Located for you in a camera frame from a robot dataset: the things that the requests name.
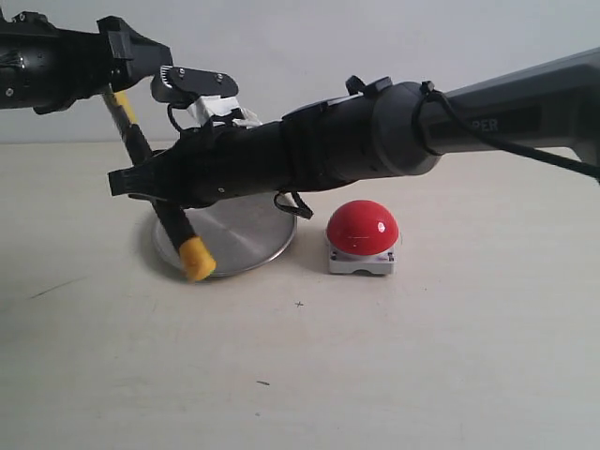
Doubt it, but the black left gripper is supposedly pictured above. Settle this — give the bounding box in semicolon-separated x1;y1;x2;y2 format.
34;16;173;115

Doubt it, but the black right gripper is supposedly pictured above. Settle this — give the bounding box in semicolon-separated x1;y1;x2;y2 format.
108;122;292;207

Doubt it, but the yellow black claw hammer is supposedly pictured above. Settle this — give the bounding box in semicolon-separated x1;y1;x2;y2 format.
101;86;217;282

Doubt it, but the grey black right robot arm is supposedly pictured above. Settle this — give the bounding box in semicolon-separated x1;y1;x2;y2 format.
108;50;599;207

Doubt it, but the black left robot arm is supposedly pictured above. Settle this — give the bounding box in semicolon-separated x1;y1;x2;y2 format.
1;11;173;115

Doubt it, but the red dome push button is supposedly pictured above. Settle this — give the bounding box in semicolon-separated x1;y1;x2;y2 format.
325;200;399;276

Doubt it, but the round steel plate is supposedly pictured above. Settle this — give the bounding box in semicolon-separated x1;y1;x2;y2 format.
139;193;297;280

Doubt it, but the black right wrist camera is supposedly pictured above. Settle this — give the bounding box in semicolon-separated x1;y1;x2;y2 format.
151;66;239;109

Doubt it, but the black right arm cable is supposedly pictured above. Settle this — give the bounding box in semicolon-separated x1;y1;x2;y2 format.
344;74;600;187

